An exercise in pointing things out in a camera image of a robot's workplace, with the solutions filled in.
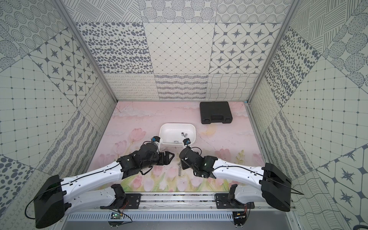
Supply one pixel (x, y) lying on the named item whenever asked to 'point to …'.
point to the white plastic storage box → (172, 134)
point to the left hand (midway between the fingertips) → (170, 152)
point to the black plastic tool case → (215, 111)
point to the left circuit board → (116, 215)
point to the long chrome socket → (179, 171)
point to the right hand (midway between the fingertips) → (185, 156)
